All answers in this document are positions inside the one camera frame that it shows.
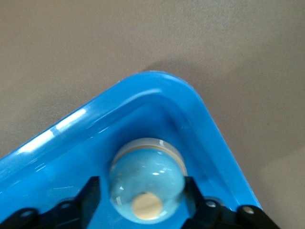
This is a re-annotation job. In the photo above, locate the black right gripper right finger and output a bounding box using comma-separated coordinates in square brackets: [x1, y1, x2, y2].
[181, 176, 286, 229]

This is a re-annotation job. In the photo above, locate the blue plastic tray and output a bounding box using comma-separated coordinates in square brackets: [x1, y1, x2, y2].
[0, 70, 263, 229]

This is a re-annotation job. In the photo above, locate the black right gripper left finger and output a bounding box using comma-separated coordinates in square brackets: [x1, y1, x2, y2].
[0, 176, 102, 229]

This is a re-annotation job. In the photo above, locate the brown table mat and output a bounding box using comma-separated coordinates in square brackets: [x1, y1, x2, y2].
[0, 0, 305, 229]

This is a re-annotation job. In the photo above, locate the light blue desk bell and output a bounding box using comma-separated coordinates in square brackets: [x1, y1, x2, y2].
[108, 137, 187, 225]

